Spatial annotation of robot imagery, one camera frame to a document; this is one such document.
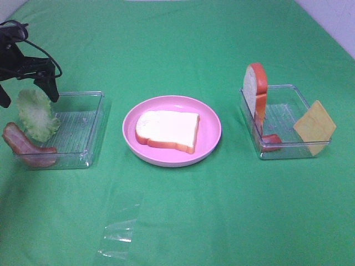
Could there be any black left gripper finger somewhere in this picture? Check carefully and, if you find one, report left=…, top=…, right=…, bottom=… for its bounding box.
left=0, top=85, right=11, bottom=108
left=33, top=77, right=59, bottom=102

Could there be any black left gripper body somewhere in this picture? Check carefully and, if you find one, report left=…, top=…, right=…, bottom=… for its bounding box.
left=1, top=27, right=55, bottom=80

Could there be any green lettuce leaf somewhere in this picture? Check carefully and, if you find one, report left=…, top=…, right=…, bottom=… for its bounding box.
left=17, top=89, right=61, bottom=142

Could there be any toast bread slice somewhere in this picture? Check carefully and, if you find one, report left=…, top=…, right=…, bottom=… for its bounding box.
left=242, top=63, right=268, bottom=123
left=135, top=110, right=200, bottom=154

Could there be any left clear plastic tray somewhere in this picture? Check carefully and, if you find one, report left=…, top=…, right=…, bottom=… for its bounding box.
left=13, top=91, right=109, bottom=170

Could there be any clear plastic tray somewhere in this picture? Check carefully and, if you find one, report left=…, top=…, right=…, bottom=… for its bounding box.
left=13, top=91, right=109, bottom=170
left=241, top=84, right=332, bottom=160

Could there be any pink round plate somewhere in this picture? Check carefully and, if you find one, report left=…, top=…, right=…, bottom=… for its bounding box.
left=122, top=95, right=222, bottom=167

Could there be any green tablecloth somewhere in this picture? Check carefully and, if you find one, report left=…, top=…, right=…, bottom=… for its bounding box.
left=1, top=1, right=354, bottom=265

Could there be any clear plastic film sheet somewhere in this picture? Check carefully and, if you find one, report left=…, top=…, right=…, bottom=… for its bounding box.
left=98, top=191, right=145, bottom=259

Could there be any right clear plastic tray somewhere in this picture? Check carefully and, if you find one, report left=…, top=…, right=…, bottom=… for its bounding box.
left=241, top=84, right=332, bottom=160

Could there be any yellow cheese slice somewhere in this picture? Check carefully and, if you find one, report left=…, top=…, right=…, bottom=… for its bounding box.
left=293, top=100, right=337, bottom=142

